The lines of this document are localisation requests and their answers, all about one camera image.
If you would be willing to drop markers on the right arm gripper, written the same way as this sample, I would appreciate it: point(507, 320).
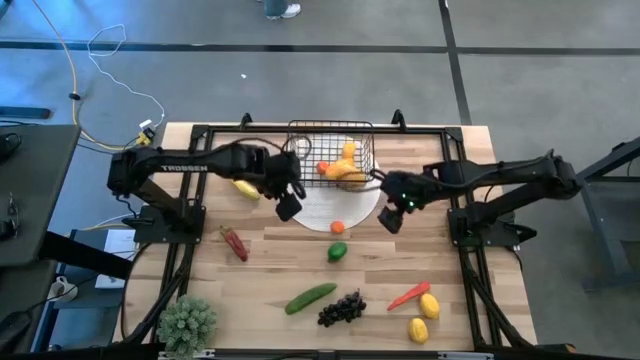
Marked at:
point(407, 187)

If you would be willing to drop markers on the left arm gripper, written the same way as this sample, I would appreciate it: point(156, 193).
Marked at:
point(285, 172)

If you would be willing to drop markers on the yellow toy banana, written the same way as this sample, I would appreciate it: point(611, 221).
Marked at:
point(246, 189)

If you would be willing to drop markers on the small orange toy tangerine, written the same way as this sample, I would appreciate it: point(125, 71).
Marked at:
point(337, 227)

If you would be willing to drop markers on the small red-orange toy tomato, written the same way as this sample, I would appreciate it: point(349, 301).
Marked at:
point(322, 167)

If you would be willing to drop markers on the tan toy potato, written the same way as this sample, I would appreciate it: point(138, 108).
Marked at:
point(354, 181)

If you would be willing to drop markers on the green toy pepper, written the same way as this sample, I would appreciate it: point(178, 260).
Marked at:
point(337, 251)

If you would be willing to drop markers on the orange toy mango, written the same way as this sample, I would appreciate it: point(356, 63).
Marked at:
point(339, 171)

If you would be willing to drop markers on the red toy chili pepper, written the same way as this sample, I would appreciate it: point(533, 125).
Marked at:
point(235, 243)

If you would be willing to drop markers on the green toy cucumber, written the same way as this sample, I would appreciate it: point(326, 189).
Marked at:
point(310, 298)

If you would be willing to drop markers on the yellow toy lemon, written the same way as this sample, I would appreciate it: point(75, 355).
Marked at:
point(418, 330)
point(429, 306)

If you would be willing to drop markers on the dark purple toy grapes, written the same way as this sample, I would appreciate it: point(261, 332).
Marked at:
point(343, 309)

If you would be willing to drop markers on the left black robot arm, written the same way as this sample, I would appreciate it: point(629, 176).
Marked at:
point(220, 162)

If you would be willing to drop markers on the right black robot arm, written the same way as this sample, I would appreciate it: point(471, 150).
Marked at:
point(500, 175)

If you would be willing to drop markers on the white round woven placemat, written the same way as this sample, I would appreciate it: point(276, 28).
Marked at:
point(330, 210)

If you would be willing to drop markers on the yellow-orange toy fruit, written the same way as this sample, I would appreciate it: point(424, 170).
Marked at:
point(349, 150)

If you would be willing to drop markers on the black clamp hook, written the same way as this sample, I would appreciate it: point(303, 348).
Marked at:
point(398, 118)
point(245, 120)

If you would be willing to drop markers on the green artificial potted plant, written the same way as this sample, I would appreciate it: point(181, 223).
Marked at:
point(186, 325)

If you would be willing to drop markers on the yellow and white power plug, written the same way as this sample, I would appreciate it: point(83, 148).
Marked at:
point(146, 134)

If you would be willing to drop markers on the white box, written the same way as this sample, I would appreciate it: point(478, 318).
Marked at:
point(120, 245)

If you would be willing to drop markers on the person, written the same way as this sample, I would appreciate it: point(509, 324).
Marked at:
point(290, 10)

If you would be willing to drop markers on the black diagonal beam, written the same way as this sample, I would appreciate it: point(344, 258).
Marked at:
point(85, 257)

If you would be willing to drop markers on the grey metal stand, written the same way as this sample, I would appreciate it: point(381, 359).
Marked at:
point(605, 220)

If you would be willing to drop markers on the white mug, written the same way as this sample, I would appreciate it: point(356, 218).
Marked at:
point(61, 289)

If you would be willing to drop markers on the black side table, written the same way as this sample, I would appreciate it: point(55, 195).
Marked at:
point(40, 190)

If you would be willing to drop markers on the black floor strip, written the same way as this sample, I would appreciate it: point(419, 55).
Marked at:
point(25, 112)

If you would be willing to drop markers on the black aluminium table frame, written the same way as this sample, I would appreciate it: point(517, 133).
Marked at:
point(415, 130)

